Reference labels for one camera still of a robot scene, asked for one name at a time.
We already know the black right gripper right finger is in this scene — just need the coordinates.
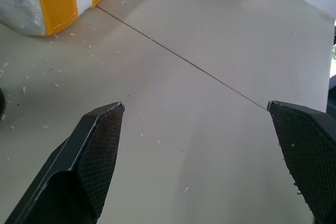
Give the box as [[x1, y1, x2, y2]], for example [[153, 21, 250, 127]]
[[267, 100, 336, 224]]

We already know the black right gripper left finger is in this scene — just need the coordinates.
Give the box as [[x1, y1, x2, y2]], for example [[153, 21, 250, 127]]
[[5, 101, 125, 224]]

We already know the dark object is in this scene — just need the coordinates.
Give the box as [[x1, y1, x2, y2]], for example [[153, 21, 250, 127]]
[[0, 87, 6, 120]]

